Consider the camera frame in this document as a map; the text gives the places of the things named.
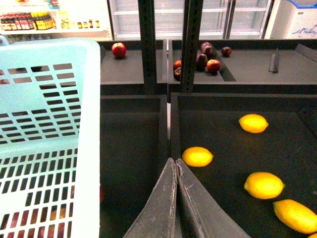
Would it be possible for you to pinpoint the red orange apple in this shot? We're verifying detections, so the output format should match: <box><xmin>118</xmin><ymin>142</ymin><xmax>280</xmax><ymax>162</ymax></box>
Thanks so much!
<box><xmin>207</xmin><ymin>59</ymin><xmax>221</xmax><ymax>73</ymax></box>

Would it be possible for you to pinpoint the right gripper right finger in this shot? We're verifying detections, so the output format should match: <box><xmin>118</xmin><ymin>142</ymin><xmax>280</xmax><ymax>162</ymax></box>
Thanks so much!
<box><xmin>176</xmin><ymin>159</ymin><xmax>249</xmax><ymax>238</ymax></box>

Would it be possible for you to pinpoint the yellow lemon middle right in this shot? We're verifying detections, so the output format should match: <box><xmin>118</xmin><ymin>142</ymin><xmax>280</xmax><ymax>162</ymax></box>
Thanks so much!
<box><xmin>244</xmin><ymin>172</ymin><xmax>285</xmax><ymax>200</ymax></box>

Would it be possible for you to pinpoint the light blue plastic basket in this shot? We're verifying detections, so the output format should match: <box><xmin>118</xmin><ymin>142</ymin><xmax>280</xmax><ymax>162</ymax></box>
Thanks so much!
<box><xmin>0</xmin><ymin>37</ymin><xmax>101</xmax><ymax>238</ymax></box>

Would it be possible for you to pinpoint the glass door display fridge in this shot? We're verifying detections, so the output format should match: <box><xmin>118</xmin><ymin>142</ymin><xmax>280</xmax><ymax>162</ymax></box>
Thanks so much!
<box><xmin>108</xmin><ymin>0</ymin><xmax>272</xmax><ymax>40</ymax></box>

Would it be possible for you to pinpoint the black shelf upright post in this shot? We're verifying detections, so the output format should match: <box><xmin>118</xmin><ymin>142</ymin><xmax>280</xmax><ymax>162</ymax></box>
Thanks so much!
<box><xmin>138</xmin><ymin>0</ymin><xmax>157</xmax><ymax>95</ymax></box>

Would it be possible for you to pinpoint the yellow lemon near finger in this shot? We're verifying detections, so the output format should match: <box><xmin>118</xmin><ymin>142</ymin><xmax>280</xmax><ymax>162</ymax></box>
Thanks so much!
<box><xmin>181</xmin><ymin>146</ymin><xmax>213</xmax><ymax>167</ymax></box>

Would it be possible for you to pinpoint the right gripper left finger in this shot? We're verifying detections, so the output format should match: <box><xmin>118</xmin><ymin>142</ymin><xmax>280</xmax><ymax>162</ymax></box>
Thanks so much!
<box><xmin>124</xmin><ymin>158</ymin><xmax>177</xmax><ymax>238</ymax></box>

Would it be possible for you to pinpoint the white chest freezer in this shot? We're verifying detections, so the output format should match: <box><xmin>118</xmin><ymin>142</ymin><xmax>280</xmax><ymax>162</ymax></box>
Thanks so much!
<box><xmin>264</xmin><ymin>0</ymin><xmax>317</xmax><ymax>40</ymax></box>

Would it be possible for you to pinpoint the yellow lemon far corner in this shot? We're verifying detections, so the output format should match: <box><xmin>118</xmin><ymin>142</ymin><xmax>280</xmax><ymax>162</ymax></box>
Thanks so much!
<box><xmin>238</xmin><ymin>114</ymin><xmax>268</xmax><ymax>133</ymax></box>

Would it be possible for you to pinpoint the yellow lemon bottom right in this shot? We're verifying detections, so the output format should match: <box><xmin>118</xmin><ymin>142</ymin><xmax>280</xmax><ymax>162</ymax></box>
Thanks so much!
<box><xmin>273</xmin><ymin>199</ymin><xmax>317</xmax><ymax>234</ymax></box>

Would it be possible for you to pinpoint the dark purple fruit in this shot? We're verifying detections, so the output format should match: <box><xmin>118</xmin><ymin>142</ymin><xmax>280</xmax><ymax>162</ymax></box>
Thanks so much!
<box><xmin>196</xmin><ymin>53</ymin><xmax>208</xmax><ymax>70</ymax></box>

